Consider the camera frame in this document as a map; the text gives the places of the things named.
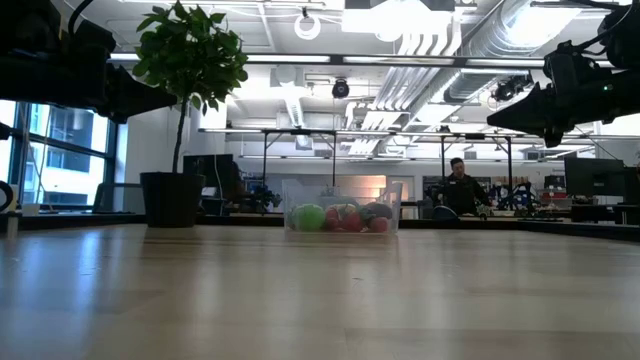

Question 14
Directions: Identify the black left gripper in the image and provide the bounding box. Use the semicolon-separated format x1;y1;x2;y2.
59;22;179;124

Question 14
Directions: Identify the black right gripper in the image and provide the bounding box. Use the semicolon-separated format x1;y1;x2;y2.
487;69;640;149

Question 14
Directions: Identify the brown toy kiwi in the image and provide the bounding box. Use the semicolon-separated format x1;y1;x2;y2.
366;201;395;220

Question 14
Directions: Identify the clear plastic tupperware container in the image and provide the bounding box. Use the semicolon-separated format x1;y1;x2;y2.
281;178;404;236

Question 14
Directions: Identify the green toy cabbage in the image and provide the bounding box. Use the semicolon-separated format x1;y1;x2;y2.
289;203;327;233

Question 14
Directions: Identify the red strawberry with green leaves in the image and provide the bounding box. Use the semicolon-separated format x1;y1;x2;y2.
341;212;365;233

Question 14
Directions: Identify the black ceiling-mounted device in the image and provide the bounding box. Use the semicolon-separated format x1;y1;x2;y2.
490;73;535;104

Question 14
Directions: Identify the large window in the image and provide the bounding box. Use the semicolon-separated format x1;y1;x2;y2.
0;99;119;209

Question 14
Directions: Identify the black computer monitor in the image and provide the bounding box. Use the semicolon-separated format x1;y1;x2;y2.
182;153;235;190
563;157;626;199

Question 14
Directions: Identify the green potted plant black pot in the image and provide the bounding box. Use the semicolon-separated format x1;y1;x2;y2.
131;3;250;230

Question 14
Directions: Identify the person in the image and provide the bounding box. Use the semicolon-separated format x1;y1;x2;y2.
442;157;494;217

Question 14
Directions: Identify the long ceiling light bar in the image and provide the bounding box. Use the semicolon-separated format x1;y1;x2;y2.
107;49;616;70

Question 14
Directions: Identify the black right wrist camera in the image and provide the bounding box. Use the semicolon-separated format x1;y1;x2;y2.
543;40;614;96

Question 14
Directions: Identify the silver ventilation duct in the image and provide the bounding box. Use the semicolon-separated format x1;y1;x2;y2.
444;0;581;101

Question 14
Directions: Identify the black left wrist cable loop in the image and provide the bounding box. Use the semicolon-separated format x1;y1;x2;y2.
0;179;15;214

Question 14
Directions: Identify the white hanging ring light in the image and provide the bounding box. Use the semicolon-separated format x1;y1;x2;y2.
293;12;323;42

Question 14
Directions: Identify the black round hanging camera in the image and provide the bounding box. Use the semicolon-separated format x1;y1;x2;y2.
331;78;352;100

